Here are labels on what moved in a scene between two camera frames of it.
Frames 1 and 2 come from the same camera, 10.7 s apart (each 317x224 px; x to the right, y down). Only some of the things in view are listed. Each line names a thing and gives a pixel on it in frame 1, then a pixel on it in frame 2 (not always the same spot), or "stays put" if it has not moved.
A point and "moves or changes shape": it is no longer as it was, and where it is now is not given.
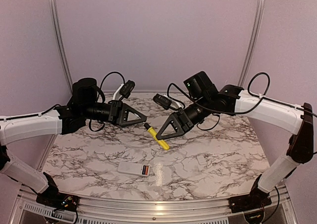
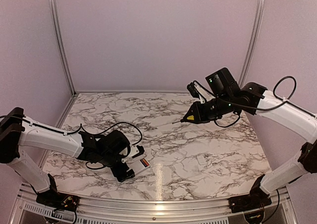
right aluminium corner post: x=260 y=11 stays put
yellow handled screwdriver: x=162 y=143 moves or changes shape
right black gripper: x=177 y=121 -> x=199 y=116
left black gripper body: x=114 y=113 -> x=117 y=172
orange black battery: x=145 y=170 -> x=145 y=163
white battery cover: x=201 y=159 stays put
